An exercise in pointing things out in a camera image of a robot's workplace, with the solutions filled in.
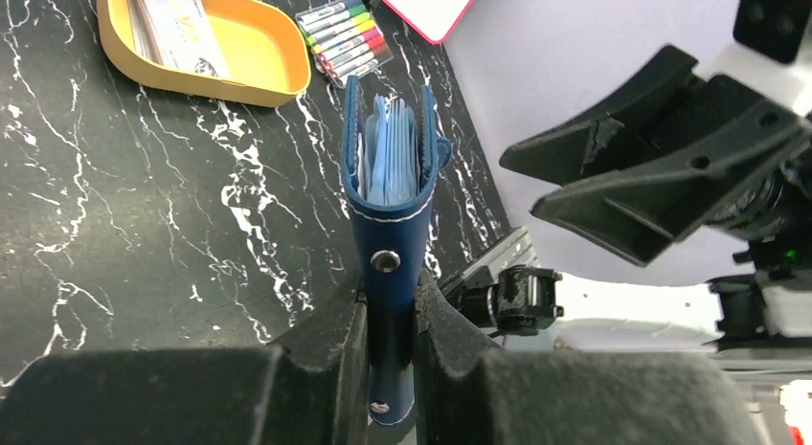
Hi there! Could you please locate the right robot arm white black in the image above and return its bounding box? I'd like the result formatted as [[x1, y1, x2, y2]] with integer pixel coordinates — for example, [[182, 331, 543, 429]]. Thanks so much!
[[500, 45, 811, 350]]

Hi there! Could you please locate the pink framed whiteboard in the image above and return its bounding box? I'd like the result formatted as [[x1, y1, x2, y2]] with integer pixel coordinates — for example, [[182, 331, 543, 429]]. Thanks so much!
[[381, 0, 474, 45]]

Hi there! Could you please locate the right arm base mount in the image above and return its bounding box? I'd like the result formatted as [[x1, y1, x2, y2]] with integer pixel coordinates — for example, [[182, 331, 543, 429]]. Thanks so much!
[[440, 227, 565, 339]]

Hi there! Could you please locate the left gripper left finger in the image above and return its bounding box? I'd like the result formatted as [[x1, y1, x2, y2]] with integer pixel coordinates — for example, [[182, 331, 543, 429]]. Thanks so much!
[[1, 273, 368, 444]]

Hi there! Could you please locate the silver credit card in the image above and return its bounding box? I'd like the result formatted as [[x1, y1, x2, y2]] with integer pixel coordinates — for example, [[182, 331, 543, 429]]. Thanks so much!
[[126, 0, 231, 78]]

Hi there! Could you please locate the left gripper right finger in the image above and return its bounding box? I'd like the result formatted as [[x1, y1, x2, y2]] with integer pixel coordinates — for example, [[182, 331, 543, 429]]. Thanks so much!
[[415, 274, 760, 444]]

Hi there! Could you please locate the orange oval tray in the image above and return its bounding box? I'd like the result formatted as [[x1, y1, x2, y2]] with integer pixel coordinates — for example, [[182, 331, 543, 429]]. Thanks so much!
[[96, 0, 311, 107]]

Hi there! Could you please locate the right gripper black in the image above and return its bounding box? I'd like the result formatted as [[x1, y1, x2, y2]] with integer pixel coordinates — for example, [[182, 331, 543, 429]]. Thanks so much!
[[499, 45, 811, 266]]

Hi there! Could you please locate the pack of coloured markers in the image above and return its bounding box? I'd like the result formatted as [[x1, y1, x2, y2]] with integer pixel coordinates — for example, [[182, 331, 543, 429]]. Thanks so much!
[[294, 0, 393, 89]]

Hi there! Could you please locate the blue leather card holder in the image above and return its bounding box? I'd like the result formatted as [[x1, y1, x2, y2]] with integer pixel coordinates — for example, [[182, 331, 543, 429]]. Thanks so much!
[[341, 76, 453, 426]]

